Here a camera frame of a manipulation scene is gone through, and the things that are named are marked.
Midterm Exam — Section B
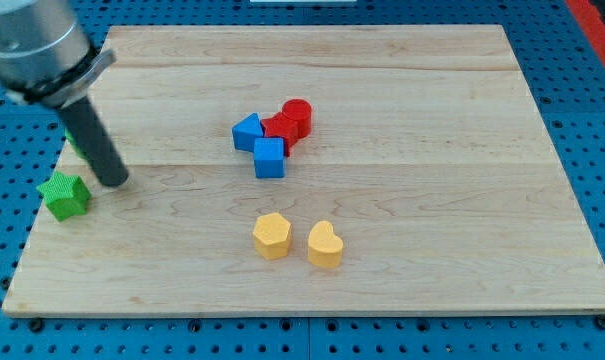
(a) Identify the yellow heart block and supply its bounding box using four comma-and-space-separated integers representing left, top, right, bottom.
307, 220, 344, 268

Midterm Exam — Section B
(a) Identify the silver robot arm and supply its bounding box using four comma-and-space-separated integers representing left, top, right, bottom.
0, 0, 116, 108

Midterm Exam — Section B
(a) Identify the red star block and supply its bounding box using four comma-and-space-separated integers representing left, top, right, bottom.
260, 112, 299, 157

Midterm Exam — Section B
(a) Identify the blue triangle block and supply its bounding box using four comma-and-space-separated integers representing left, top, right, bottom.
232, 113, 264, 152

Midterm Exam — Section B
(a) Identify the yellow hexagon block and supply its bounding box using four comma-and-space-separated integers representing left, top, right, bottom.
252, 212, 292, 260

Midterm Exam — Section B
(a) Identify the wooden board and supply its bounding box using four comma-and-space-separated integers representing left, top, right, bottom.
3, 25, 605, 318

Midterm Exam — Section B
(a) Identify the red cylinder block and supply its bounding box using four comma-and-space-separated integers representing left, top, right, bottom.
282, 98, 312, 139

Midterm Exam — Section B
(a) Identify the green star block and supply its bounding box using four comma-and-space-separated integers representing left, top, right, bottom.
36, 171, 91, 222

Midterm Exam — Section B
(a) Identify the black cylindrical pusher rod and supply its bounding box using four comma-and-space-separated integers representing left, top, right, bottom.
56, 97, 129, 187

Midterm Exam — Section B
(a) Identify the blue cube block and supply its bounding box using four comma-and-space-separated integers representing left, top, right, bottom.
253, 138, 286, 179

